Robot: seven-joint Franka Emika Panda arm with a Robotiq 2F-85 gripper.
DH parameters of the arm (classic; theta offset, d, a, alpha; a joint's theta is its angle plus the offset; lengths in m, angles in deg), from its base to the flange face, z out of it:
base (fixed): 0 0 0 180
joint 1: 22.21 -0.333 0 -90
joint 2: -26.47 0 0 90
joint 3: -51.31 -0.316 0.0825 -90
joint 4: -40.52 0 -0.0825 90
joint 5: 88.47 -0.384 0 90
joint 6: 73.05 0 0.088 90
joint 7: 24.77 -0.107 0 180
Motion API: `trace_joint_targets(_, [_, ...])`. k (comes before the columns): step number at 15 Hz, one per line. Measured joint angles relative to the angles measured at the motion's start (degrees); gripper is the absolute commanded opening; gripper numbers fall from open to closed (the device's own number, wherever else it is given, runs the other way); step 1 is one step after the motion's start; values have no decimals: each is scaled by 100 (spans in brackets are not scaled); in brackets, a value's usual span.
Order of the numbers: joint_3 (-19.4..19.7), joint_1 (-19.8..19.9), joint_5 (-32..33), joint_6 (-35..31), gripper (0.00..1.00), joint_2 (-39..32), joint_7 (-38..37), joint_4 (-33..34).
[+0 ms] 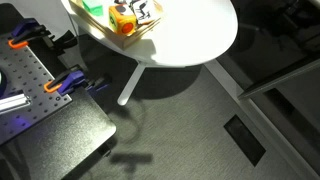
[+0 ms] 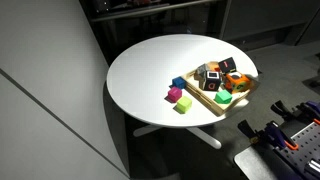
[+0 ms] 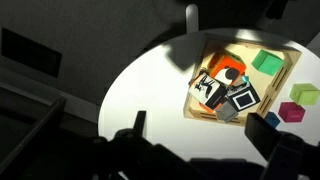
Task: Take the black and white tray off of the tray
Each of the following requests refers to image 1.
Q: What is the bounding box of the purple orange clamp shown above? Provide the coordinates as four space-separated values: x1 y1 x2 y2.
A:
8 18 51 49
43 70 112 96

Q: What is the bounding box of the black and white cube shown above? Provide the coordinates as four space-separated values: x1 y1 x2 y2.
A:
128 0 156 25

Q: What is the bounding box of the aluminium extrusion rail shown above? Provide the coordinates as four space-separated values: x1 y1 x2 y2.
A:
0 94 31 115

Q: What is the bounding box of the lower purple orange clamp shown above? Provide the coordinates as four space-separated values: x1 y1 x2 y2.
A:
43 70 112 96

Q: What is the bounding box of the perforated metal breadboard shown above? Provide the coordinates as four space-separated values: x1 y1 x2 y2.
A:
0 33 72 144

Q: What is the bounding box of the black floor outlet hatch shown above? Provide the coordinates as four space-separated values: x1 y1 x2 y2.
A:
224 115 266 166

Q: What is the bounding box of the round white table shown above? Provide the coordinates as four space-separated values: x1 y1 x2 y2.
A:
60 0 238 105

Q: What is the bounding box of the upper purple orange clamp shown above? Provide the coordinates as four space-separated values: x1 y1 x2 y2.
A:
8 18 51 49

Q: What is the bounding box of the wooden tray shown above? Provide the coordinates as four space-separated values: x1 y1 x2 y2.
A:
69 0 163 49

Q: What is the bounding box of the dark green block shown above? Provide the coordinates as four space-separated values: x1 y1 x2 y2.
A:
82 0 103 16

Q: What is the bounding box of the black stand base plate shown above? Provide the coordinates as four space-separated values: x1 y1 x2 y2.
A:
0 89 116 180

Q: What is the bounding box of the orange yellow dice cube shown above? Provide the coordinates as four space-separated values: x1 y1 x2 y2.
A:
109 4 136 36

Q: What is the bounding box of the dark shelf unit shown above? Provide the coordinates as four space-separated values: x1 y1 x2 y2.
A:
238 51 320 99

